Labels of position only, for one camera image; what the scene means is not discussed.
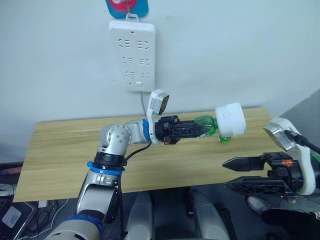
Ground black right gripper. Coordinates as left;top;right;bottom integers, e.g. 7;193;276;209
221;151;305;201

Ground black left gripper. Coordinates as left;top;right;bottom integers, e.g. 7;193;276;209
154;115;210;146

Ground green liquid bottle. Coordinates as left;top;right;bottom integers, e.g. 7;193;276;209
194;115;221;139

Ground white mosquito repellent heater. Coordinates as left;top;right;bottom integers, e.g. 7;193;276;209
214;101;248;138

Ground white power strip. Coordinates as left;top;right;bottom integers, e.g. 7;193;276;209
108;19;157;93

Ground white rounded object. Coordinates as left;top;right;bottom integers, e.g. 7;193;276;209
0;183;16;198

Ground black device with white sticker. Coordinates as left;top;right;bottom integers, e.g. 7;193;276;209
0;199;39;240

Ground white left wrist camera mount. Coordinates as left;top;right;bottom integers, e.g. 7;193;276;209
146;89;171;145

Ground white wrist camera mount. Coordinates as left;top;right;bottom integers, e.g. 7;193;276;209
146;89;171;145
263;117;317;196

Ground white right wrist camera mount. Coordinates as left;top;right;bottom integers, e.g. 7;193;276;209
263;117;317;196

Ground white power strip cable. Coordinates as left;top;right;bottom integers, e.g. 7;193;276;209
139;91;147;118

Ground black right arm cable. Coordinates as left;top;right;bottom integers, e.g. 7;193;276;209
286;129;320;155

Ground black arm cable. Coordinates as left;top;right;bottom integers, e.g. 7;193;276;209
116;141;153;240
286;129;320;155

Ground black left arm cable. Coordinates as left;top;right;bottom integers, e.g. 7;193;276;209
116;141;153;240

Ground blue and pink wall hook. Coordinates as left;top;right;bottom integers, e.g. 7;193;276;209
104;0;150;22

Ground black floor cables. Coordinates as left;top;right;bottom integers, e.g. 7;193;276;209
26;197;71;237

